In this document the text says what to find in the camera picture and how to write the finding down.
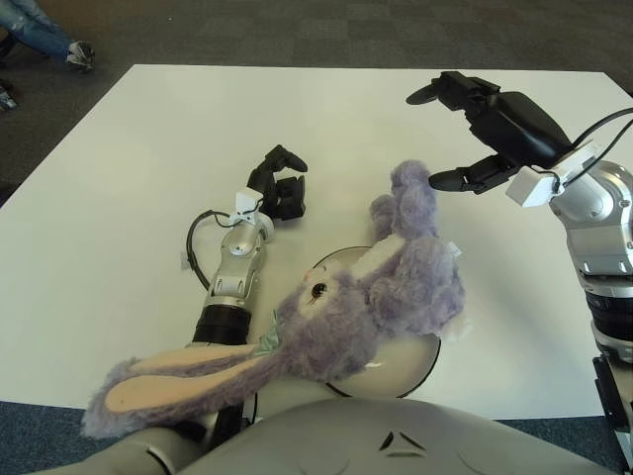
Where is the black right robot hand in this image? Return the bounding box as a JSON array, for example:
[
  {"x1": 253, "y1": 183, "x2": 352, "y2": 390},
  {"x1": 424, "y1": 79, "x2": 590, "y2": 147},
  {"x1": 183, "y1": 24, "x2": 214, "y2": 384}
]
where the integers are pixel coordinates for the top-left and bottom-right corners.
[{"x1": 405, "y1": 70, "x2": 580, "y2": 195}]

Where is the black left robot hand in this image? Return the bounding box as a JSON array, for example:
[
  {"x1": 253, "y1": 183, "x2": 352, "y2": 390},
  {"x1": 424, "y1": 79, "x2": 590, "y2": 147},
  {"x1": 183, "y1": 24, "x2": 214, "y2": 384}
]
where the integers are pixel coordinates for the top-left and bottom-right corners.
[{"x1": 245, "y1": 143, "x2": 309, "y2": 225}]

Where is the purple plush bunny doll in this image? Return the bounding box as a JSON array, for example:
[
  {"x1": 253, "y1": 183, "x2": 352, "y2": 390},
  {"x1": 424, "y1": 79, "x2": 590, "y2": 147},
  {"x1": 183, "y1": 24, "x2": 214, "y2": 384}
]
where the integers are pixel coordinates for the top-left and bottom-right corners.
[{"x1": 80, "y1": 158, "x2": 474, "y2": 441}]

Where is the white plate black rim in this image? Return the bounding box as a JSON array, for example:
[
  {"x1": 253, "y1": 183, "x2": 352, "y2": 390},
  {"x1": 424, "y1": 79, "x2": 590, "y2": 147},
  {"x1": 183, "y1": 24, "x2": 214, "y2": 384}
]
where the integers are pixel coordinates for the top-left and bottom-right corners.
[{"x1": 309, "y1": 245, "x2": 442, "y2": 400}]

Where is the grey sneaker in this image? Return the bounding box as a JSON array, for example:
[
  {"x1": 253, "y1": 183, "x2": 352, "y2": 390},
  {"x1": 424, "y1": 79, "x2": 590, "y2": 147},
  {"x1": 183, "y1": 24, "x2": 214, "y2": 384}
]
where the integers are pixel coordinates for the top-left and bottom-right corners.
[{"x1": 65, "y1": 40, "x2": 96, "y2": 74}]

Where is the grey robot torso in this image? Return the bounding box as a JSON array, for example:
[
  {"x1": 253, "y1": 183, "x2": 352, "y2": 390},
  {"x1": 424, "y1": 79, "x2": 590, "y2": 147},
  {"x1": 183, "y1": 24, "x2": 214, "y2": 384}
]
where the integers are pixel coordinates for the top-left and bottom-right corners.
[{"x1": 78, "y1": 395, "x2": 614, "y2": 475}]

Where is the blue jeans leg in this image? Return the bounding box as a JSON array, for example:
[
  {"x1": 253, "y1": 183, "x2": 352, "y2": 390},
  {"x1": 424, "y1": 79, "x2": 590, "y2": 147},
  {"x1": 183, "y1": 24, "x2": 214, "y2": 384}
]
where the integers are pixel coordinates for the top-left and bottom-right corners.
[{"x1": 0, "y1": 0, "x2": 73, "y2": 58}]

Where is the white left wrist mount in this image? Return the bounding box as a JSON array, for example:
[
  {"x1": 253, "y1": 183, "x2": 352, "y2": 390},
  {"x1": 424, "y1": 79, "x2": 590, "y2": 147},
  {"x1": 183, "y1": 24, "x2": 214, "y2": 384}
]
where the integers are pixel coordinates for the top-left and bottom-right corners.
[{"x1": 234, "y1": 187, "x2": 263, "y2": 222}]

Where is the white wrist mount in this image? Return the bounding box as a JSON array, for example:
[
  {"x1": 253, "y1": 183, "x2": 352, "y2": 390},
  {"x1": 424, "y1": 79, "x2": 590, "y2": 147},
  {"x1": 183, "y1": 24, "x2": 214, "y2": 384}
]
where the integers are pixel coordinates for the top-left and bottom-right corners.
[
  {"x1": 506, "y1": 142, "x2": 602, "y2": 209},
  {"x1": 234, "y1": 187, "x2": 263, "y2": 222}
]

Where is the white right wrist mount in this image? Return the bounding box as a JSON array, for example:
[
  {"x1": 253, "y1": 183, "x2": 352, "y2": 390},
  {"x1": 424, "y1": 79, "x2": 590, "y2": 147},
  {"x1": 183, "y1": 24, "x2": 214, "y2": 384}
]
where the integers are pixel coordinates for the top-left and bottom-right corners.
[{"x1": 506, "y1": 142, "x2": 602, "y2": 209}]

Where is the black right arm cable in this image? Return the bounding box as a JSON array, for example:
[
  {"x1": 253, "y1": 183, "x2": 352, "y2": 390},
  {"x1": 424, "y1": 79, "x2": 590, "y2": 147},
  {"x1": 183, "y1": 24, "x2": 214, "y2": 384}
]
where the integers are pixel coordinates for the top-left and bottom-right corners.
[{"x1": 538, "y1": 107, "x2": 633, "y2": 187}]

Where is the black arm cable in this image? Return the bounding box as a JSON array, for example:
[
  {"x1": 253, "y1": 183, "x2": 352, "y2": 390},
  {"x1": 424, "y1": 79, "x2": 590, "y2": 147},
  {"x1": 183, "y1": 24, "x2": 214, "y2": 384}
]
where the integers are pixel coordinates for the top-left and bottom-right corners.
[
  {"x1": 538, "y1": 107, "x2": 633, "y2": 187},
  {"x1": 185, "y1": 209, "x2": 261, "y2": 427}
]

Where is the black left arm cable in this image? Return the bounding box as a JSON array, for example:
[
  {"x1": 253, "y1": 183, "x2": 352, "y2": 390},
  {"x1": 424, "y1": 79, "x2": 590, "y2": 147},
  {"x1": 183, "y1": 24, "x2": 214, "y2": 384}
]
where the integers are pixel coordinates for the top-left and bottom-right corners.
[{"x1": 185, "y1": 209, "x2": 261, "y2": 427}]

